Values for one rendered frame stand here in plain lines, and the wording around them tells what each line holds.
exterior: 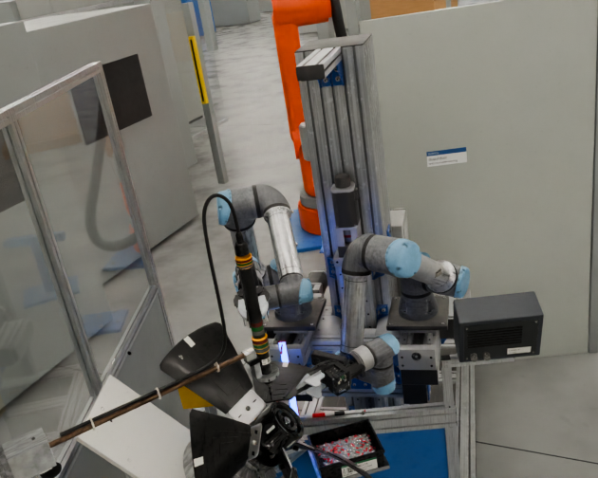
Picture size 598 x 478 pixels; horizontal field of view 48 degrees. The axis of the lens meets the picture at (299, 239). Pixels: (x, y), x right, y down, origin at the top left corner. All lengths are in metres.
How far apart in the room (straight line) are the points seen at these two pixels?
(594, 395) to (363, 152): 2.03
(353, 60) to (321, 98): 0.18
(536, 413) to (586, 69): 1.74
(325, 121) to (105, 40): 3.63
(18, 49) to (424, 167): 2.58
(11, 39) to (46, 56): 0.90
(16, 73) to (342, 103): 2.58
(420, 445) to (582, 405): 1.50
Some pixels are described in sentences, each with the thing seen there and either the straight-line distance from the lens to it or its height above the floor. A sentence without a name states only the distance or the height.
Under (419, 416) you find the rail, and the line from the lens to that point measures 2.42.
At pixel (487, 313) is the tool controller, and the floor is 1.24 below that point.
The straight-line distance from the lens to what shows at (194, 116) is 9.45.
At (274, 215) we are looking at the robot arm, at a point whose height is 1.57.
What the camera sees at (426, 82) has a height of 1.67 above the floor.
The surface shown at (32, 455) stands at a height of 1.42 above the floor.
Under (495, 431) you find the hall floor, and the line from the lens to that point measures 3.65.
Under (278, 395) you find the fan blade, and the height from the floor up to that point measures 1.19.
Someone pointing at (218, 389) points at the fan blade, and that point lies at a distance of 1.87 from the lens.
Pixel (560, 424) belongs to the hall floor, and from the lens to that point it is 3.72.
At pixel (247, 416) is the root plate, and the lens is 1.87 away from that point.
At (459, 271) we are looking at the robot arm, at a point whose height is 1.26.
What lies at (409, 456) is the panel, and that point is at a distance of 2.55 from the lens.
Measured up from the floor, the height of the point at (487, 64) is 1.72.
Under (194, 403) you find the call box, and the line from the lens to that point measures 2.38.
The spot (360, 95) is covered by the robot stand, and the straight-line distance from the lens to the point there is 2.47.
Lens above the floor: 2.37
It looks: 23 degrees down
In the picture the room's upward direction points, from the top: 9 degrees counter-clockwise
